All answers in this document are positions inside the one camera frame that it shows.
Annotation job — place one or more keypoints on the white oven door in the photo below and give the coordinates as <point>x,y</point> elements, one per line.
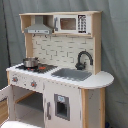
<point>6,105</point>

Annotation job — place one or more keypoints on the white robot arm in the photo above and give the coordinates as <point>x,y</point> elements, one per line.
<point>15,124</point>

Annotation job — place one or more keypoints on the wooden toy kitchen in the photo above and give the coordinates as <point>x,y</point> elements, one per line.
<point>60,50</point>

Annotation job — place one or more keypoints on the grey toy sink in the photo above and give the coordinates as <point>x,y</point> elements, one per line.
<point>72,74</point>

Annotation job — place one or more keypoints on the black toy faucet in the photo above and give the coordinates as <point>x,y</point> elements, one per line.
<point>81,64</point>

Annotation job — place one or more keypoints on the black toy stovetop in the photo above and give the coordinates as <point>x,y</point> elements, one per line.
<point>40,68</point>

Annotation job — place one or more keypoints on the silver toy pot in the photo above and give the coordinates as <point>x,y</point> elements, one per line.
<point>30,62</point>

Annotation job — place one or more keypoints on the right stove knob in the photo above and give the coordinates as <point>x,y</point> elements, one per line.
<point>33,84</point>

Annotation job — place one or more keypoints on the stove knob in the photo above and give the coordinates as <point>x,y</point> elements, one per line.
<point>33,84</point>
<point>14,79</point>

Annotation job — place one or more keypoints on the white cabinet door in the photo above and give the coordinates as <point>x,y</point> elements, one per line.
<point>62,106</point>

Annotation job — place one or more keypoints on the toy microwave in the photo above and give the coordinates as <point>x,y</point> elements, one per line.
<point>73,24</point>

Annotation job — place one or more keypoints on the grey range hood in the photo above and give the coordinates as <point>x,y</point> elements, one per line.
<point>38,27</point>

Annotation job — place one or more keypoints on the left stove knob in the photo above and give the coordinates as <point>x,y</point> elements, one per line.
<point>14,79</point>

